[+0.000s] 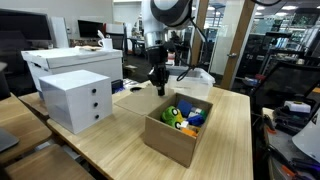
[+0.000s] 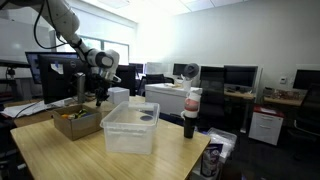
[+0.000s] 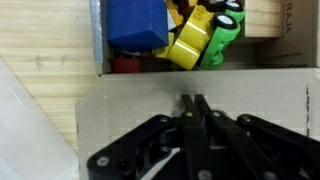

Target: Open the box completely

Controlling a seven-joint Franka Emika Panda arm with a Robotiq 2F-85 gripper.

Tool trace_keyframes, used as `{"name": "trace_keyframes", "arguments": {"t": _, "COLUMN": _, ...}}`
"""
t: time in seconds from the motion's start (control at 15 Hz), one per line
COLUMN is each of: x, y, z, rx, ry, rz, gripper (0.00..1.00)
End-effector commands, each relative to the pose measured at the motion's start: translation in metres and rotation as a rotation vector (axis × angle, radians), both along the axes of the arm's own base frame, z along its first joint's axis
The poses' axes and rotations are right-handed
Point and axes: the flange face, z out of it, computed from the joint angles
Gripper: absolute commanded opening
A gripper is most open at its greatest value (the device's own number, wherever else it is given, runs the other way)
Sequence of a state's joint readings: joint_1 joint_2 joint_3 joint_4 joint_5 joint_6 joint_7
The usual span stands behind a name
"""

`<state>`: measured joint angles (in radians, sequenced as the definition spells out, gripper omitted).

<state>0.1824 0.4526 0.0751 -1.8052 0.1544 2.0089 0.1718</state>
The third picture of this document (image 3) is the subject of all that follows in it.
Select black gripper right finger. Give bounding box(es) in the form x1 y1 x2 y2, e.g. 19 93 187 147
195 94 320 180

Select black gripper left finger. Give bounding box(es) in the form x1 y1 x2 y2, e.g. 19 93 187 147
86 95 204 180

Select brown cardboard box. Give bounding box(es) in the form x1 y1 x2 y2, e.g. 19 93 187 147
76 0 320 180

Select red toy block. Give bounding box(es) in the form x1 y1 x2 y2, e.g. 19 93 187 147
113 55 140 73

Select clear plastic storage bin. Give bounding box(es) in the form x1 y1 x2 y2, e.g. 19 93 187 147
0 61 78 180

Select yellow toy car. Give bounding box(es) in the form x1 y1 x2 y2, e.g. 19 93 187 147
152 5 214 70

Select green toy car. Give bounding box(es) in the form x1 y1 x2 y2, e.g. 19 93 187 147
200 0 246 70

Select blue toy block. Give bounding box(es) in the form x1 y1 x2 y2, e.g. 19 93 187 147
106 0 168 52

